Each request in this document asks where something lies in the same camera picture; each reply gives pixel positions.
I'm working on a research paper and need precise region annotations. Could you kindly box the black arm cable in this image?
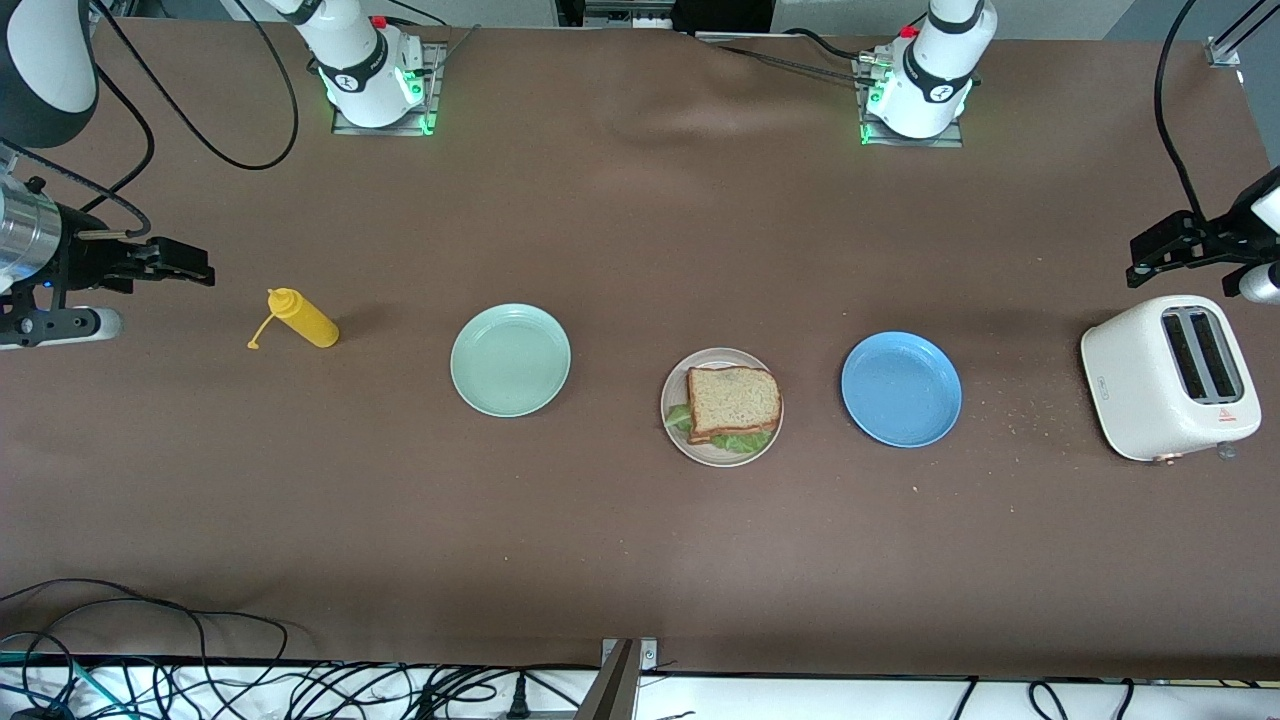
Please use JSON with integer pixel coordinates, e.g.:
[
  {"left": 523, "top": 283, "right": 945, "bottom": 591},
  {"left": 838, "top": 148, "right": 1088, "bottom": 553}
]
[
  {"left": 1154, "top": 0, "right": 1209, "bottom": 226},
  {"left": 90, "top": 0, "right": 301, "bottom": 171}
]

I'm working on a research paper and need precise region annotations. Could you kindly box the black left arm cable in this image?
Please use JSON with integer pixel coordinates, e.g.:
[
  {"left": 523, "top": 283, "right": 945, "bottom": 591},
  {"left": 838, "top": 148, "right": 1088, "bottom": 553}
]
[{"left": 1154, "top": 0, "right": 1209, "bottom": 226}]

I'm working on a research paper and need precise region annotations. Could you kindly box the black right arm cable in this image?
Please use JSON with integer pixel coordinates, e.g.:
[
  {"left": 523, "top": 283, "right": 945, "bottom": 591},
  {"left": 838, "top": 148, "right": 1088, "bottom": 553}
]
[{"left": 90, "top": 0, "right": 301, "bottom": 171}]

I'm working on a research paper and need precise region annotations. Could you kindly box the aluminium table bracket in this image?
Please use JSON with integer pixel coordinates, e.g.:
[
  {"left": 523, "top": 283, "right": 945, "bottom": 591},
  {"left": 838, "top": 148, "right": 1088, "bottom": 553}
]
[{"left": 575, "top": 638, "right": 661, "bottom": 720}]

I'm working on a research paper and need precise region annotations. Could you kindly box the yellow mustard squeeze bottle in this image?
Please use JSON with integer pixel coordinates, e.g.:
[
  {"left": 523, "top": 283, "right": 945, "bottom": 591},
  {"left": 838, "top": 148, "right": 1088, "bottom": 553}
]
[{"left": 247, "top": 288, "right": 341, "bottom": 351}]

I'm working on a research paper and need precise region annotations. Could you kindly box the green lettuce leaf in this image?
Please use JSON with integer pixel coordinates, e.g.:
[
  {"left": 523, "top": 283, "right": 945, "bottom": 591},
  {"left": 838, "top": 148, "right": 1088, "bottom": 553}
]
[{"left": 665, "top": 402, "right": 777, "bottom": 455}]

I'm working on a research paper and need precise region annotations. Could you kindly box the white toaster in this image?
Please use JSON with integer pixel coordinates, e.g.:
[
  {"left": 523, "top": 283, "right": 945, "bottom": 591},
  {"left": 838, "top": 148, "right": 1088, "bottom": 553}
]
[{"left": 1080, "top": 294, "right": 1263, "bottom": 464}]

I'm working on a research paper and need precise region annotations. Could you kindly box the black table cable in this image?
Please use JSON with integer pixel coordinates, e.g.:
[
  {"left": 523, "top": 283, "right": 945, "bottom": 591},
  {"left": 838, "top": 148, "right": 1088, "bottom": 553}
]
[{"left": 695, "top": 28, "right": 886, "bottom": 86}]

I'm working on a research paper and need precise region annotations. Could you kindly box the blue plate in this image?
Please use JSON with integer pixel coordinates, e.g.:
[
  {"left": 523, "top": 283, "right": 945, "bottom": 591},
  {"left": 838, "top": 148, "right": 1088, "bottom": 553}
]
[{"left": 841, "top": 331, "right": 963, "bottom": 448}]

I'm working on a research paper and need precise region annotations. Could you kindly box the beige plate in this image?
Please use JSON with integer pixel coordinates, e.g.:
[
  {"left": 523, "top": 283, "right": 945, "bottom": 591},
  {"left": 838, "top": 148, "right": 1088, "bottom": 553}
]
[{"left": 660, "top": 347, "right": 785, "bottom": 468}]

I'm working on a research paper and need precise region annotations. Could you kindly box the teal floor cable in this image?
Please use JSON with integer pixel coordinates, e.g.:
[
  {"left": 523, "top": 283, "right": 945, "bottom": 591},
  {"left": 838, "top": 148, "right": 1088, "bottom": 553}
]
[{"left": 0, "top": 655, "right": 131, "bottom": 720}]

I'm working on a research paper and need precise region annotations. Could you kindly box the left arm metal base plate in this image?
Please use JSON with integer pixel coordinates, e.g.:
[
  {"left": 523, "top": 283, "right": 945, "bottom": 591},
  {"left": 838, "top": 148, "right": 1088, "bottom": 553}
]
[{"left": 855, "top": 50, "right": 966, "bottom": 149}]

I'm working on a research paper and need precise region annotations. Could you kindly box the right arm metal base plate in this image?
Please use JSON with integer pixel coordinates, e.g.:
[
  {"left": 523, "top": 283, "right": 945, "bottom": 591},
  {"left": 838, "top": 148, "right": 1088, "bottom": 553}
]
[{"left": 332, "top": 40, "right": 446, "bottom": 137}]

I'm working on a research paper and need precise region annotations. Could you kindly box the mint green plate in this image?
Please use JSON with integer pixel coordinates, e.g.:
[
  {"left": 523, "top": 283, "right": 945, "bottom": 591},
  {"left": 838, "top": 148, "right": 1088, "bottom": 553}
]
[{"left": 450, "top": 303, "right": 572, "bottom": 418}]

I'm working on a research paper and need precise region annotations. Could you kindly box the black camera cable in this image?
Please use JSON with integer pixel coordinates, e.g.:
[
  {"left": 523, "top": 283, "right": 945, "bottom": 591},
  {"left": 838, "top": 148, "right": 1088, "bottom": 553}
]
[{"left": 0, "top": 65, "right": 157, "bottom": 241}]

